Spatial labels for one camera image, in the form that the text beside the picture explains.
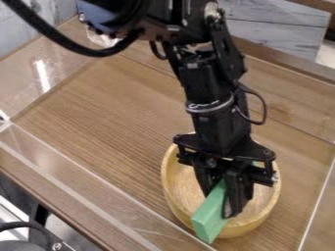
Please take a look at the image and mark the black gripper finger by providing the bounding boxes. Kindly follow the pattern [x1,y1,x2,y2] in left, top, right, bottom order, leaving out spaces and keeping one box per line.
[223,171,254,219]
[194,166,225,196]

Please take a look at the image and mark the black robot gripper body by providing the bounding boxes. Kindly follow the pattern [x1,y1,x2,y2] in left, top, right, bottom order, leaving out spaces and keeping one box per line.
[173,104,277,186]

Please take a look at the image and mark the green rectangular block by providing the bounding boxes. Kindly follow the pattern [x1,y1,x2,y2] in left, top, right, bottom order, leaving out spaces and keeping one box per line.
[190,161,265,244]

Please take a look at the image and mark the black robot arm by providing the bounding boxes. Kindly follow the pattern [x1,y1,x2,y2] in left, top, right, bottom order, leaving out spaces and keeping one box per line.
[79,0,277,219]

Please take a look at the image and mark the light wooden oval bowl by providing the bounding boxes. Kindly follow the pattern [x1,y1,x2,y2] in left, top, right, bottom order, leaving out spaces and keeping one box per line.
[162,144,282,238]

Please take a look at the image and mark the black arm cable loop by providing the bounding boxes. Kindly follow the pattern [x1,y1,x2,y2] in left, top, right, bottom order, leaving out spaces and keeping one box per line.
[234,82,269,126]

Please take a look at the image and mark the black table leg bracket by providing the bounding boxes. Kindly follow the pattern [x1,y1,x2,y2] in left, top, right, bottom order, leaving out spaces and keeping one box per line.
[29,204,77,251]

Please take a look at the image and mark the thick black corrugated arm cable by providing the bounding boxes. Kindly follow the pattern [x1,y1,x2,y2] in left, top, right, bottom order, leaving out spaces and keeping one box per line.
[2,0,146,58]

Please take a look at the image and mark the black cable under table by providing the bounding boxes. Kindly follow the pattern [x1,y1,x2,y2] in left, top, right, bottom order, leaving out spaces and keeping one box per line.
[0,221,58,251]

